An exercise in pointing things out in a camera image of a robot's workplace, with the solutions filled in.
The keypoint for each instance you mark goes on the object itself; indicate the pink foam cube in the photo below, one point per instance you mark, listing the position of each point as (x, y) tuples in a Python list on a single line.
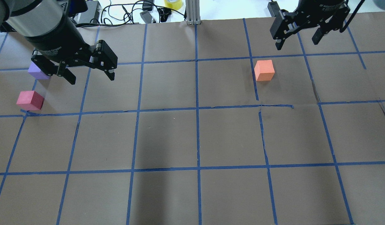
[(30, 100)]

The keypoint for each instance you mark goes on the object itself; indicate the purple foam cube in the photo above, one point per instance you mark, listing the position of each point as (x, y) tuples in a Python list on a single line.
[(37, 73)]

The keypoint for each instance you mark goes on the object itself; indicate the aluminium frame post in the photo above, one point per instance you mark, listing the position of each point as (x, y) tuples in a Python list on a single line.
[(192, 10)]

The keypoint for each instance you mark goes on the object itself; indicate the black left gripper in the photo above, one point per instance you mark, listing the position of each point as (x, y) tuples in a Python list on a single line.
[(56, 43)]

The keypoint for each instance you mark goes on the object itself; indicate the grey power adapter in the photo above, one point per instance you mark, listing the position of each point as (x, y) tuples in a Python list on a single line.
[(90, 16)]

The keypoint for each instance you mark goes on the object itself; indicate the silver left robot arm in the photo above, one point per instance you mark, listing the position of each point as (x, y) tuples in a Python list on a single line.
[(32, 18)]

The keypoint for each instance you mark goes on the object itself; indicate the orange foam cube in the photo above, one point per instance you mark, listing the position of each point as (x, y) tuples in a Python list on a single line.
[(264, 70)]

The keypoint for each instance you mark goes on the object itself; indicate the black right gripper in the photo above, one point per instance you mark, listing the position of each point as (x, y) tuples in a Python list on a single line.
[(317, 9)]

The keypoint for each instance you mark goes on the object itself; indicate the yellow tape roll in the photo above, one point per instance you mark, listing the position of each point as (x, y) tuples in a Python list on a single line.
[(173, 4)]

